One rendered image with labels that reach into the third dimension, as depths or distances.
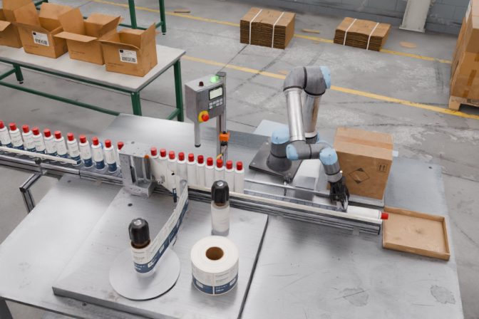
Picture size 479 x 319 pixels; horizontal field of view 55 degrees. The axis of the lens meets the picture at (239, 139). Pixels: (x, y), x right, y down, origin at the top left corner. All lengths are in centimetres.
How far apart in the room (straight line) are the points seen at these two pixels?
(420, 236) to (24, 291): 185
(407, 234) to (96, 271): 149
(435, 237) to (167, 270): 131
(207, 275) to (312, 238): 64
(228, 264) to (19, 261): 100
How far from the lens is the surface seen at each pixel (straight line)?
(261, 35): 630
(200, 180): 246
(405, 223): 254
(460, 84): 533
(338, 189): 228
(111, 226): 237
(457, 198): 420
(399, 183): 279
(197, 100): 220
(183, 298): 204
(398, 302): 221
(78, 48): 422
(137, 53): 378
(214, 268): 194
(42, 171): 286
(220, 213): 214
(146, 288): 208
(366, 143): 253
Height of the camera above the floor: 252
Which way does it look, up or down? 35 degrees down
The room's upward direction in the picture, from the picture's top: 1 degrees clockwise
